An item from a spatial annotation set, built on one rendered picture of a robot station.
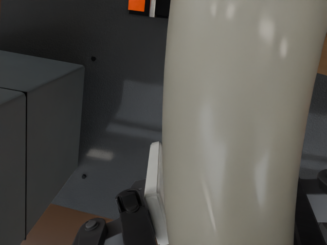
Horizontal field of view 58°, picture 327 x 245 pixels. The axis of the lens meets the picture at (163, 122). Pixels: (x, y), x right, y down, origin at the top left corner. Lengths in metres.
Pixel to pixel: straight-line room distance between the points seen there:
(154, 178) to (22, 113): 0.57
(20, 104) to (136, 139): 0.51
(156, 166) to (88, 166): 1.01
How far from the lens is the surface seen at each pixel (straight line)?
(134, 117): 1.05
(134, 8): 0.98
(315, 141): 1.15
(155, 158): 0.18
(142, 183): 0.17
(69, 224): 1.37
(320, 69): 0.95
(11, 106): 0.66
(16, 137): 0.70
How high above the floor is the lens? 0.99
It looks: 70 degrees down
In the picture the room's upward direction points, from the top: 167 degrees counter-clockwise
